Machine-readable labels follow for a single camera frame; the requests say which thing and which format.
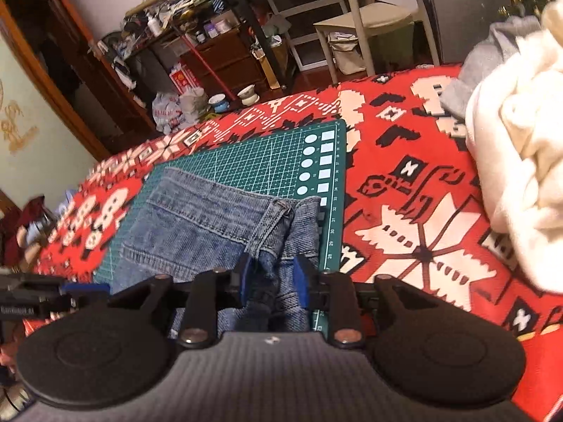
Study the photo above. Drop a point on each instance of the white ceramic bowl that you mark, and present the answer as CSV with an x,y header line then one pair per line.
x,y
247,94

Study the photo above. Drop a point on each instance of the brown wooden drawer cabinet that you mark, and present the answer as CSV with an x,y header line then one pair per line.
x,y
220,66

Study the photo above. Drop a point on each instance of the brown wooden door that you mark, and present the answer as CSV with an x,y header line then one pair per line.
x,y
66,52

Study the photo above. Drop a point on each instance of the white drawer unit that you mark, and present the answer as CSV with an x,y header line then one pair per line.
x,y
308,17

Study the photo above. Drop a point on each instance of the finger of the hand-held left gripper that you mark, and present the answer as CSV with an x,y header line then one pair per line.
x,y
85,289

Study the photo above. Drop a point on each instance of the blue white ceramic pot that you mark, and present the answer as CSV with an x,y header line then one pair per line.
x,y
219,103

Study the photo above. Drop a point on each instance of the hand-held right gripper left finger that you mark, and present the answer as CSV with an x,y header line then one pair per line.
x,y
245,281

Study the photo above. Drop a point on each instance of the white lotion bottle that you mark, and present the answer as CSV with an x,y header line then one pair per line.
x,y
155,24

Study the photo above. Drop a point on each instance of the light blue denim jeans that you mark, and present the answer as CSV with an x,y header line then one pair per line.
x,y
198,228

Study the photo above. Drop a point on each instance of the cream knit sweater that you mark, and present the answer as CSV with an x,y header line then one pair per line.
x,y
528,140

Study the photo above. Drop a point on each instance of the grey crumpled garment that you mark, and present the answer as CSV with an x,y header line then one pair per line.
x,y
484,61

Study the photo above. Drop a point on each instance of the white plastic bag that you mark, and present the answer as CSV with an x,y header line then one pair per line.
x,y
167,112

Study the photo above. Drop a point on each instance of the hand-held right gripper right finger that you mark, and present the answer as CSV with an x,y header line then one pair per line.
x,y
300,281

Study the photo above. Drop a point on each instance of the cluttered storage shelf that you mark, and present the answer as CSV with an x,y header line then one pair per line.
x,y
176,0

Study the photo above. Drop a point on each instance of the white stuffed bag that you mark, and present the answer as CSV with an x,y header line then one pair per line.
x,y
193,103

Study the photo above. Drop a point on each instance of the red clothes pile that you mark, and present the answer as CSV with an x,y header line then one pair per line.
x,y
17,228

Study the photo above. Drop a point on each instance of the brown paper bag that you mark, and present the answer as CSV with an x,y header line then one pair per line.
x,y
268,68

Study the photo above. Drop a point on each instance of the gold wall decal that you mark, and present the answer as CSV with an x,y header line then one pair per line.
x,y
15,118

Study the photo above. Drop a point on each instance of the beige plastic chair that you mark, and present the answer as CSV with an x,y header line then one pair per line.
x,y
369,17

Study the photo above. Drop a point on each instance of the green cutting mat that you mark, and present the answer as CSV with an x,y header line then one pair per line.
x,y
264,162

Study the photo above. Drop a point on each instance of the white fabric basket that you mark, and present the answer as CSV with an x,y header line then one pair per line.
x,y
347,52

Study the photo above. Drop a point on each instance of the red patterned blanket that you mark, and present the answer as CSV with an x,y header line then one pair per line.
x,y
418,162

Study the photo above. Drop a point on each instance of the red cardboard box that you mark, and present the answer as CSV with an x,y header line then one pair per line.
x,y
182,80

